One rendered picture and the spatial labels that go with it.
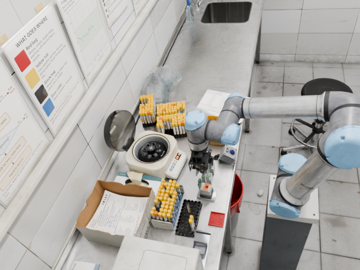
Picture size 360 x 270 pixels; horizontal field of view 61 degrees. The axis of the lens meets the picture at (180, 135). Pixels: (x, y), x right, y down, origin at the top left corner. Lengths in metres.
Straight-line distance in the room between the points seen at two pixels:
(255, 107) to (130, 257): 0.66
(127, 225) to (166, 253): 0.40
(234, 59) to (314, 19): 1.46
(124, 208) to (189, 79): 1.07
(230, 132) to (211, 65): 1.28
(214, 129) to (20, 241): 0.81
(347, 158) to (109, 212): 1.03
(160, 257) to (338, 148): 0.64
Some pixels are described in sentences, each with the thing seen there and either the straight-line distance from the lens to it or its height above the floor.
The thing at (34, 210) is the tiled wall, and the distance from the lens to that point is 1.32.
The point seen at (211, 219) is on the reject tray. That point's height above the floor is 0.88.
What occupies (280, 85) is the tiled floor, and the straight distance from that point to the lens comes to 3.49.
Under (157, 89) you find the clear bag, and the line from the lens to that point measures 1.95.
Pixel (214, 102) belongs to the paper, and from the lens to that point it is 1.94.
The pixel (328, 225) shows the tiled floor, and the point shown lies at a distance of 2.52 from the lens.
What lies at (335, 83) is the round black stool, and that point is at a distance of 2.53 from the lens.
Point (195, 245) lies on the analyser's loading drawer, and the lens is 1.38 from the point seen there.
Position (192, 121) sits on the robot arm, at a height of 1.43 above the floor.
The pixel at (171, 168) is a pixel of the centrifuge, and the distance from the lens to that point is 1.58.
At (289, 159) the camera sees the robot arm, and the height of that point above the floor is 1.14.
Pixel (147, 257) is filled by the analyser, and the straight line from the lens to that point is 1.11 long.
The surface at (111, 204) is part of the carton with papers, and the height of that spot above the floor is 0.94.
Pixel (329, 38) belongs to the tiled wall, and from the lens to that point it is 3.73.
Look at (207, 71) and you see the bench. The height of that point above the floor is 0.88.
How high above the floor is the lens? 2.18
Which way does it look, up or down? 46 degrees down
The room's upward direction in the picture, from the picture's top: 12 degrees counter-clockwise
